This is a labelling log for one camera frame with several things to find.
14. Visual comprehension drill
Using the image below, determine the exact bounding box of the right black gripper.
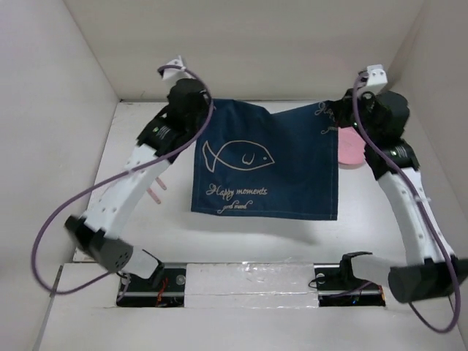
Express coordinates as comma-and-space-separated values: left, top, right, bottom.
331, 86, 380, 143

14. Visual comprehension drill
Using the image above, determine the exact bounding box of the pink plastic plate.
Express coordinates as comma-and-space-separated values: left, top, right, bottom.
338, 127, 366, 166

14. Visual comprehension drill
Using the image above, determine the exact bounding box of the navy fish placemat cloth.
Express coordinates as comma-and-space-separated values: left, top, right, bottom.
191, 99, 339, 221

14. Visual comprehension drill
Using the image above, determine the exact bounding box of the pink handled fork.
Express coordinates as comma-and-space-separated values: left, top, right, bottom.
147, 188, 162, 205

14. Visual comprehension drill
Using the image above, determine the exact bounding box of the pink handled knife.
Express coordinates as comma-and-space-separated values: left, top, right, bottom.
155, 178, 167, 190

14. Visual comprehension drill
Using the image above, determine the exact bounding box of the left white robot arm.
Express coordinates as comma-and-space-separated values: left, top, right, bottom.
65, 78, 210, 290

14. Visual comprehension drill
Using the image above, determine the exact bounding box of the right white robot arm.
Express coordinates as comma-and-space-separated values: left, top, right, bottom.
332, 90, 467, 303

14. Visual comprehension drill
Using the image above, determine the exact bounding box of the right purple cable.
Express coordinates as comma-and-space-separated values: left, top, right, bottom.
352, 75, 462, 333

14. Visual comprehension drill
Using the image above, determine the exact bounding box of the purple cable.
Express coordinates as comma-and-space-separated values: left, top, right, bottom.
352, 75, 462, 333
31, 64, 214, 295

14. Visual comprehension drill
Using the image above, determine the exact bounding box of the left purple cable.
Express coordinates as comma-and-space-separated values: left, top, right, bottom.
31, 64, 214, 295

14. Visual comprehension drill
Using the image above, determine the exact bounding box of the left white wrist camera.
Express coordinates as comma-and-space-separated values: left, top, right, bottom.
157, 56, 186, 83

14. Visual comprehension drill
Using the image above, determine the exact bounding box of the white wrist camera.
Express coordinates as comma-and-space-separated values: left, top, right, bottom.
361, 64, 388, 88
157, 56, 186, 83

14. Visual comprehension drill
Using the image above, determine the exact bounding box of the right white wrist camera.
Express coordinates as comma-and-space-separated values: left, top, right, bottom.
361, 64, 388, 88

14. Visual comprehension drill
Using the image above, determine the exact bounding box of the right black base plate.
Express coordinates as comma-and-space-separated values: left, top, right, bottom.
309, 263, 386, 307

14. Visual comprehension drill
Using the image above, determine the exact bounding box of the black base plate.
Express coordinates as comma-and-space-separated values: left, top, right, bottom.
309, 263, 386, 307
116, 263, 187, 308

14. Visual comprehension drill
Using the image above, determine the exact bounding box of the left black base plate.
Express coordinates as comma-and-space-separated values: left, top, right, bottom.
116, 263, 187, 308

